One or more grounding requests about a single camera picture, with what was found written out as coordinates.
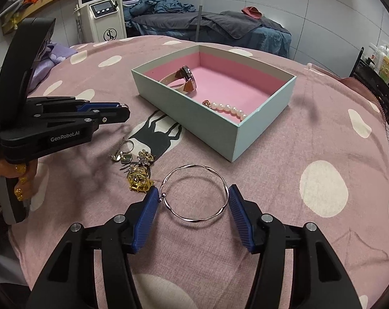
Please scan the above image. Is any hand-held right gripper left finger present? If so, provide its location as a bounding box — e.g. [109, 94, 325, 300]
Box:
[26, 186, 159, 309]

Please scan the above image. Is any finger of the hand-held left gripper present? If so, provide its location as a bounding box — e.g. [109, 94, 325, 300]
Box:
[36, 108, 131, 133]
[26, 96, 128, 114]

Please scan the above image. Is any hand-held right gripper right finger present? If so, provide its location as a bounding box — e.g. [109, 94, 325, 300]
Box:
[228, 184, 364, 309]

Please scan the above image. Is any silver twisted bangle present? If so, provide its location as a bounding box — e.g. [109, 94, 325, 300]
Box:
[160, 165, 230, 222]

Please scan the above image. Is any silver flower earring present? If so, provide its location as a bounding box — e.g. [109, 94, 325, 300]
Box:
[136, 149, 155, 168]

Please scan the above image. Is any light blue jewelry box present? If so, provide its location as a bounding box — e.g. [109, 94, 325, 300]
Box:
[131, 44, 297, 163]

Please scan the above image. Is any person's left hand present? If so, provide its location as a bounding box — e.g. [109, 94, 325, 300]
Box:
[0, 158, 39, 207]

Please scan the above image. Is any purple printed blanket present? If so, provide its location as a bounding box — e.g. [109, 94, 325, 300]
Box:
[30, 42, 77, 95]

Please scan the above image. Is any white beauty machine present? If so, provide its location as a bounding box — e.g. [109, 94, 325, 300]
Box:
[73, 0, 128, 43]

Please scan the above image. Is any blue duvet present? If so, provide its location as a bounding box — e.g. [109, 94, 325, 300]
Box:
[123, 0, 196, 23]

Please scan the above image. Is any grey towel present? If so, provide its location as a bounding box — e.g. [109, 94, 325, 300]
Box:
[188, 10, 280, 39]

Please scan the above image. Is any red cloth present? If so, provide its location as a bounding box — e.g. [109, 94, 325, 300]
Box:
[241, 6, 262, 19]

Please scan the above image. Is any massage bed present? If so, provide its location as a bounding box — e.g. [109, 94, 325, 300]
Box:
[130, 6, 292, 59]

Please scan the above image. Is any black cart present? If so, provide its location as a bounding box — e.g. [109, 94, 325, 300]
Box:
[349, 47, 389, 123]

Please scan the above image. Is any group of cosmetic bottles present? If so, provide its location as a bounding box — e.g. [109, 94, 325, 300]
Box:
[370, 42, 389, 84]

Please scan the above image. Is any beige strap wristwatch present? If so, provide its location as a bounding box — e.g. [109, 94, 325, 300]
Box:
[158, 65, 198, 95]

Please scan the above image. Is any wooden wall cabinet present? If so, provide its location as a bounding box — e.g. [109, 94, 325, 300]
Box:
[1, 0, 80, 36]

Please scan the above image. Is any pearl bracelet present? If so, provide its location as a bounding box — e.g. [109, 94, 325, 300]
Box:
[202, 100, 247, 121]

